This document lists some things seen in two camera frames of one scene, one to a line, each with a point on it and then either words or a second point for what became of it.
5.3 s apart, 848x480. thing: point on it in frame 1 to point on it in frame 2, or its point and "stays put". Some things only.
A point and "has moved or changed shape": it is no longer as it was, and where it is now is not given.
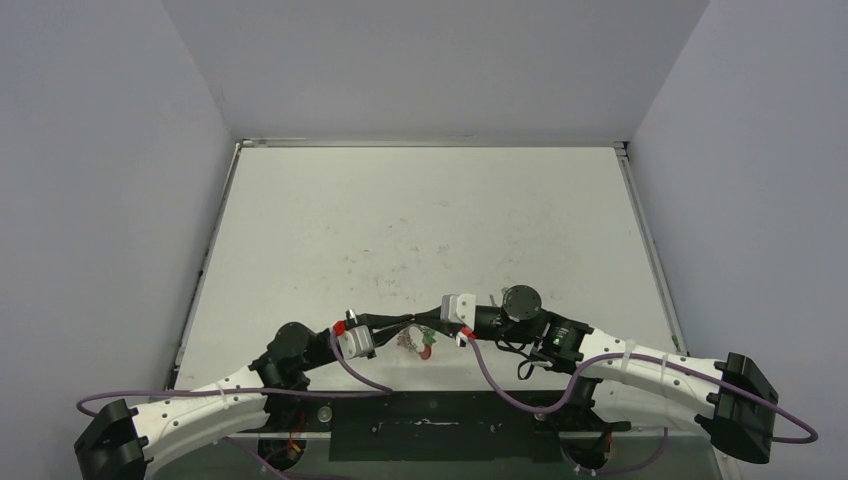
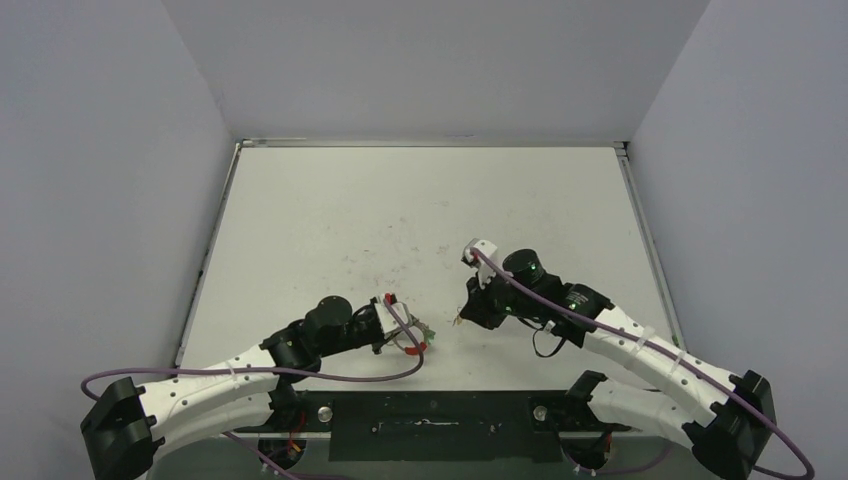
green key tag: (428, 337) stays put
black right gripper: (460, 324) to (477, 304)
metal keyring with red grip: (412, 339) has moved or changed shape
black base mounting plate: (445, 427) stays put
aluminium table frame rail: (628, 173) stays put
